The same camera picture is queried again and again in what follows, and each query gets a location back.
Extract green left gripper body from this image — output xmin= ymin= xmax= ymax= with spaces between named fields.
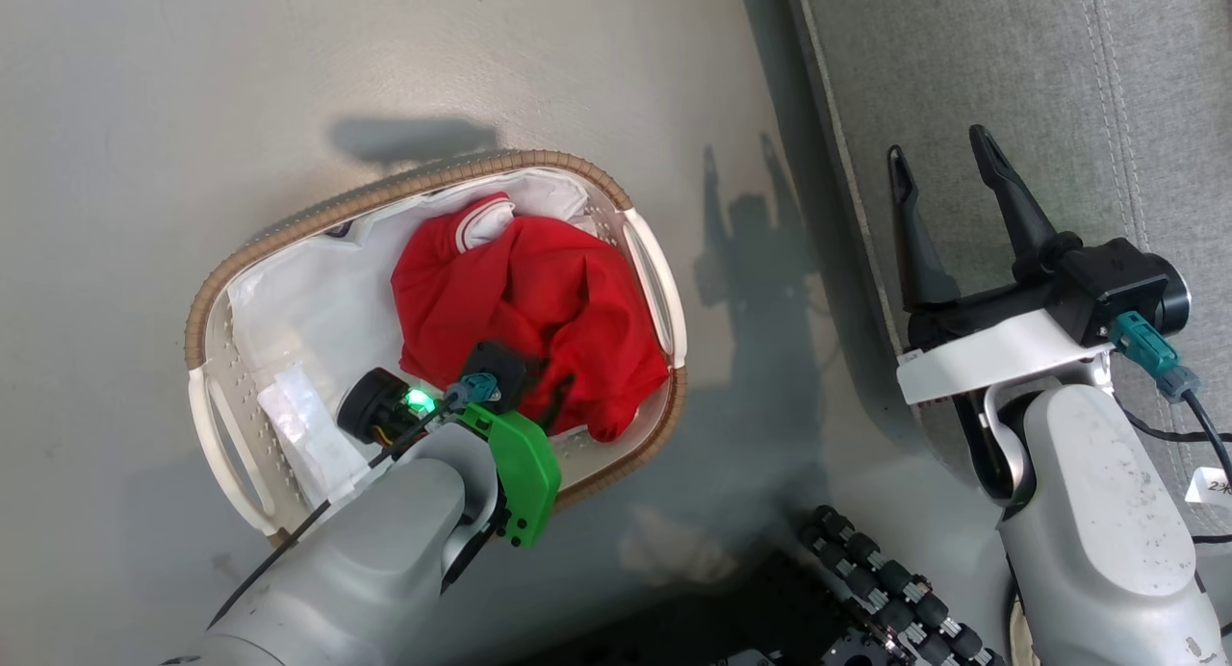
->
xmin=460 ymin=404 xmax=562 ymax=550

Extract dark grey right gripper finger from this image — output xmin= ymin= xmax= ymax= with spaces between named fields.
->
xmin=968 ymin=124 xmax=1084 ymax=284
xmin=887 ymin=144 xmax=962 ymax=311

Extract teal left camera connector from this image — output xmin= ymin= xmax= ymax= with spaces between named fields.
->
xmin=445 ymin=372 xmax=500 ymax=409

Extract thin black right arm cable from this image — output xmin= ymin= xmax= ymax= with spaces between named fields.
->
xmin=1182 ymin=389 xmax=1232 ymax=484
xmin=1116 ymin=406 xmax=1232 ymax=446

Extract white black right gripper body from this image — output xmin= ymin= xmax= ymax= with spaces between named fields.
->
xmin=897 ymin=271 xmax=1113 ymax=405

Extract grey fabric sofa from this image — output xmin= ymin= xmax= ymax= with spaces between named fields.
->
xmin=784 ymin=0 xmax=1232 ymax=542

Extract black omni wheel rollers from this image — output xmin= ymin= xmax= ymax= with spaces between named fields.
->
xmin=799 ymin=505 xmax=1007 ymax=666

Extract teal right camera connector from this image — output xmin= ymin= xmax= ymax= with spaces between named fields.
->
xmin=1107 ymin=310 xmax=1204 ymax=402

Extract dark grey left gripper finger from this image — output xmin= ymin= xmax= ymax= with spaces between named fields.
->
xmin=527 ymin=358 xmax=578 ymax=434

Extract white cable label tag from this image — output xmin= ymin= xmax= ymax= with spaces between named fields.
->
xmin=1186 ymin=467 xmax=1232 ymax=505

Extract red shirt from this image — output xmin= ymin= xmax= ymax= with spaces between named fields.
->
xmin=390 ymin=192 xmax=670 ymax=443

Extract teal camera connector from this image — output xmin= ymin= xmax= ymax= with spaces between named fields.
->
xmin=1107 ymin=310 xmax=1204 ymax=402
xmin=445 ymin=372 xmax=500 ymax=409

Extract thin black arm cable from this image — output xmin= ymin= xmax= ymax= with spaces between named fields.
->
xmin=1182 ymin=389 xmax=1232 ymax=484
xmin=1116 ymin=406 xmax=1232 ymax=446
xmin=207 ymin=397 xmax=458 ymax=630

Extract white laundry basket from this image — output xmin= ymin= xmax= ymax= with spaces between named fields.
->
xmin=185 ymin=149 xmax=688 ymax=542

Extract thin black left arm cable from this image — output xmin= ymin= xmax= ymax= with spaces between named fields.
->
xmin=207 ymin=397 xmax=458 ymax=630

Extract clear plastic bag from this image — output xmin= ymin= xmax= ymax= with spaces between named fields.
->
xmin=258 ymin=363 xmax=372 ymax=503

